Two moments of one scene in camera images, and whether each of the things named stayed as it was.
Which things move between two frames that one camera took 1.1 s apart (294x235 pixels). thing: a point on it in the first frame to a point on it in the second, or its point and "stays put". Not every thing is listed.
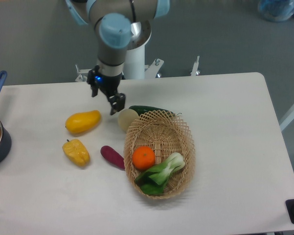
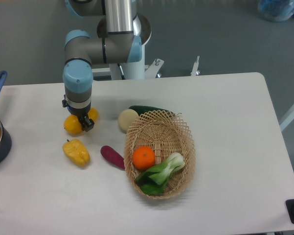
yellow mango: (82, 122) stays put
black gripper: (109, 84) to (87, 124)
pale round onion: (126, 117) stays put
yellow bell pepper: (75, 150) stays put
